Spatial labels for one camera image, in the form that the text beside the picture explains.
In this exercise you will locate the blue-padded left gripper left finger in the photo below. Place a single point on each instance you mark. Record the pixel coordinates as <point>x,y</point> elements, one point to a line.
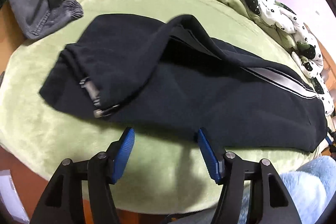
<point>62,199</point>

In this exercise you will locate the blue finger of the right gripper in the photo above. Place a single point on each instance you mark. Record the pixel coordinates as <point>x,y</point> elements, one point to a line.
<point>329,139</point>

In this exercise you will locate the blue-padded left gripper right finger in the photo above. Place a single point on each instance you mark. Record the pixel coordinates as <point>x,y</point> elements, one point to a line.
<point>230,171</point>

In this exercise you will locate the black pants with white stripe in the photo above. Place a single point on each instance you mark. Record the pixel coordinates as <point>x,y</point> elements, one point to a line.
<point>133,69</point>

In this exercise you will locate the light blue fleece trousers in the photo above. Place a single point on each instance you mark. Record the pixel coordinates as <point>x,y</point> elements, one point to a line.
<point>299,196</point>

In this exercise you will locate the green plush bed blanket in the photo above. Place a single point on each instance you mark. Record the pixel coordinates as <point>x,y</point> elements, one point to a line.
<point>165,173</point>

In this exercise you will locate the white flower-print green quilt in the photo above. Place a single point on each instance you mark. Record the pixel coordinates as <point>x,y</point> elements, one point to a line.
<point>287,29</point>

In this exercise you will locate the grey jeans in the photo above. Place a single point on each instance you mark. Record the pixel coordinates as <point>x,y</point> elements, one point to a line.
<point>40,18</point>

